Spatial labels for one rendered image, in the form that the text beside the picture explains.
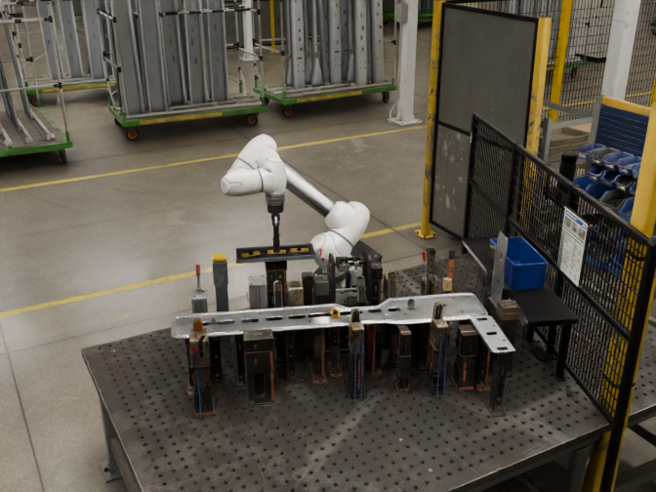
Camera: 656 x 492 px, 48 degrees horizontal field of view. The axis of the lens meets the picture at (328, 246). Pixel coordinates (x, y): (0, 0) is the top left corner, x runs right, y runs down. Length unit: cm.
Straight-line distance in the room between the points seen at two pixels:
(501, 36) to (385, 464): 346
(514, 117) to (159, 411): 335
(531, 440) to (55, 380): 294
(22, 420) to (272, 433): 193
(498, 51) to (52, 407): 377
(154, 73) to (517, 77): 554
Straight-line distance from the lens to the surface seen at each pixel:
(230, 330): 315
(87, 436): 435
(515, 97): 543
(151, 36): 973
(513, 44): 541
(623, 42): 742
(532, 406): 330
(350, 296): 346
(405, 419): 313
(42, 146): 880
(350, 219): 382
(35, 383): 489
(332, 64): 1114
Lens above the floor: 260
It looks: 24 degrees down
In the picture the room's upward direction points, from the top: straight up
